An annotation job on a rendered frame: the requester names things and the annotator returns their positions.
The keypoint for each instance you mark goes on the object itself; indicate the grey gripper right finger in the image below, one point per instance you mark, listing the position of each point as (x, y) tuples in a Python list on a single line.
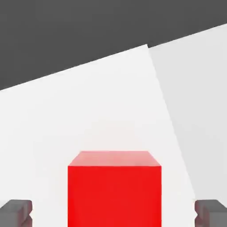
[(212, 214)]

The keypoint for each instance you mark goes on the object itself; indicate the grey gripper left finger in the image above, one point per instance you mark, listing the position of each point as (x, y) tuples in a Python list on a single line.
[(13, 213)]

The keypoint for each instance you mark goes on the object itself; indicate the small red cube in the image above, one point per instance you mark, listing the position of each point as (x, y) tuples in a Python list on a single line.
[(114, 193)]

